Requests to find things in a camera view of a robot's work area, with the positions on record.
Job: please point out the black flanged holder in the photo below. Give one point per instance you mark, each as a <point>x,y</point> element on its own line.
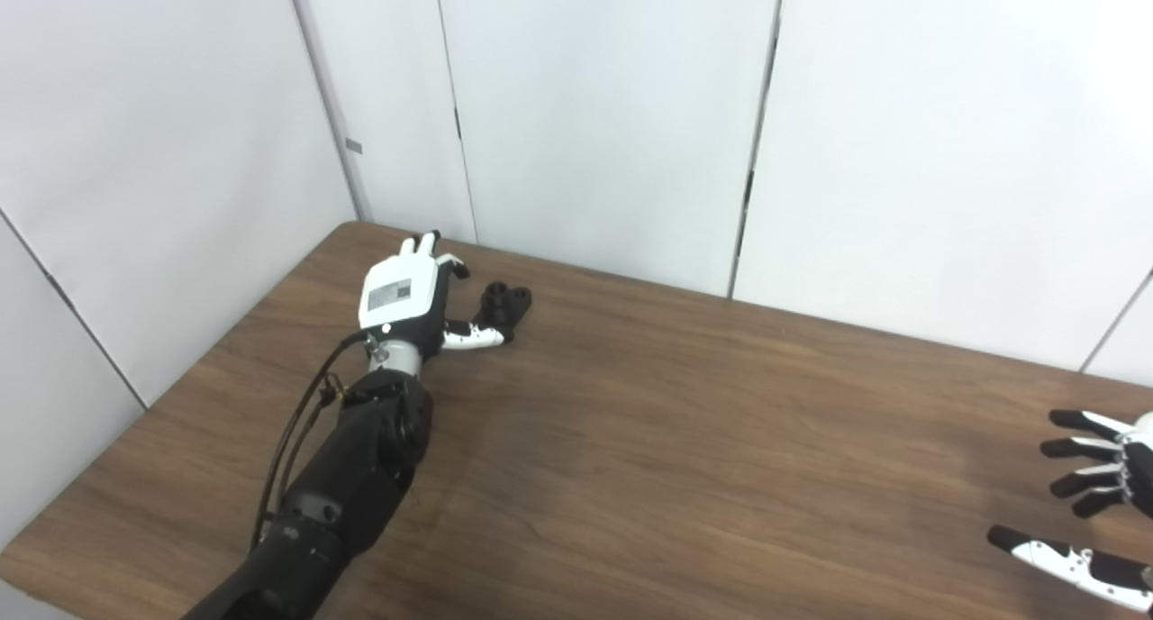
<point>504,306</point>

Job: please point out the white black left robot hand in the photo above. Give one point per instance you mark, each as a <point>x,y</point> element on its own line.
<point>396,291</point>

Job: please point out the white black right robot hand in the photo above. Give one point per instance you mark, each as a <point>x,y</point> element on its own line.
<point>1137,467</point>

